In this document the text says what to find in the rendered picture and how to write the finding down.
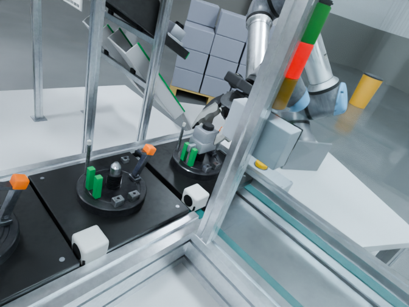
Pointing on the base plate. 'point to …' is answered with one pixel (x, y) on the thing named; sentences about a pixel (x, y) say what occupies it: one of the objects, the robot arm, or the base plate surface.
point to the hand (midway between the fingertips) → (204, 131)
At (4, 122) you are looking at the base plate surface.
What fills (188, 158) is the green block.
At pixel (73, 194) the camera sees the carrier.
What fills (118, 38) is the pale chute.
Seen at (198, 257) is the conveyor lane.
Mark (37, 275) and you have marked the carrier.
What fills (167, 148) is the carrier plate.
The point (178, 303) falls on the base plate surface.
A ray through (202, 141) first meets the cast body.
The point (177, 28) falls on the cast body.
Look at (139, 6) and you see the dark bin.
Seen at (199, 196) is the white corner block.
